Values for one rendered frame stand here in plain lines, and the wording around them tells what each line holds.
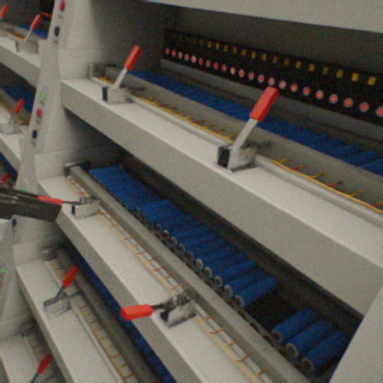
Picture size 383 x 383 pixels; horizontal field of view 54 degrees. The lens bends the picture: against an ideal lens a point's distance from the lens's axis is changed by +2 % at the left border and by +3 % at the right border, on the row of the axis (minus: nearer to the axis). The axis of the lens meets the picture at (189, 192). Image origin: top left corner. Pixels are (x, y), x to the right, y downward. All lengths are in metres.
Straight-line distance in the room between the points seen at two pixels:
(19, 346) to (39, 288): 0.20
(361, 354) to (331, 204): 0.12
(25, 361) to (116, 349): 0.30
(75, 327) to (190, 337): 0.31
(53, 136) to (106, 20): 0.23
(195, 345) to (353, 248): 0.22
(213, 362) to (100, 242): 0.25
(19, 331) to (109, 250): 0.46
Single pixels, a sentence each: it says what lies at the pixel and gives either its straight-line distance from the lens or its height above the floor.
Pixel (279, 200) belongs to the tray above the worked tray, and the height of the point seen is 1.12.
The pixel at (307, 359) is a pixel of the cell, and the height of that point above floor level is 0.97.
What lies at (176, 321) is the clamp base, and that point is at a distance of 0.46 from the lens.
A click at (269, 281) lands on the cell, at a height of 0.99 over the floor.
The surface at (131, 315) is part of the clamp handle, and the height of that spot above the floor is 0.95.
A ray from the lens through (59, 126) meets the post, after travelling 0.75.
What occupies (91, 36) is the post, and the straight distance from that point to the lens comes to 0.74.
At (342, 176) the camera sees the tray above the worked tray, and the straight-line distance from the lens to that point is 0.38.
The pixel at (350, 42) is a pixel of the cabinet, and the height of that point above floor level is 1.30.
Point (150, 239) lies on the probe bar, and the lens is 0.54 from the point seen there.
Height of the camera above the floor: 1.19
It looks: 16 degrees down
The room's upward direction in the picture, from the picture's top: 20 degrees clockwise
